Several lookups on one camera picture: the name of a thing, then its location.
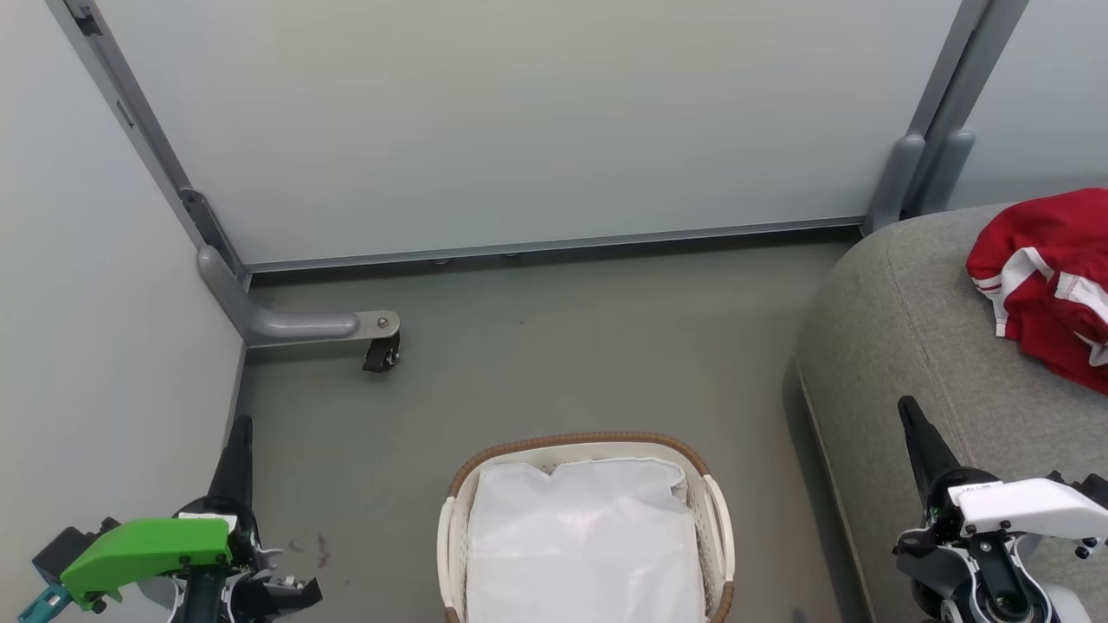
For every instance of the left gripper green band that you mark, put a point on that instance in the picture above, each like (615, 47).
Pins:
(147, 549)

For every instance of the grey fabric sofa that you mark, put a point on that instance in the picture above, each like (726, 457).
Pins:
(909, 346)

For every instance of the red white striped jacket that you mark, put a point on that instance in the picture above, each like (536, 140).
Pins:
(1056, 234)

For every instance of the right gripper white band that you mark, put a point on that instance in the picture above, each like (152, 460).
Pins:
(1021, 506)

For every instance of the grey metal partition post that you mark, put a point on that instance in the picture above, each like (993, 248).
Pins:
(961, 86)
(125, 95)

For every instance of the black caster wheel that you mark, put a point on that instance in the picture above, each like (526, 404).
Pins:
(381, 353)

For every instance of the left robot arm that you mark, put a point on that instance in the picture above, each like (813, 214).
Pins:
(203, 606)

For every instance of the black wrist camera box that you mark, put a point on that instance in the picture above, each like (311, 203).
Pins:
(61, 549)

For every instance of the white laundry basket brown rim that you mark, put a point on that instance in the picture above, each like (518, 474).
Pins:
(589, 443)

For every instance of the white cloth basket liner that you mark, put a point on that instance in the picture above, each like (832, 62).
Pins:
(589, 545)

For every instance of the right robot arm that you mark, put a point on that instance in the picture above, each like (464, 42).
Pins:
(995, 597)

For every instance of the grey partition support foot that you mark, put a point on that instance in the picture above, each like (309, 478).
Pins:
(294, 326)

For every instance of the teal camera mount bracket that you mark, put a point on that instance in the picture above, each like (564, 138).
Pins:
(43, 606)

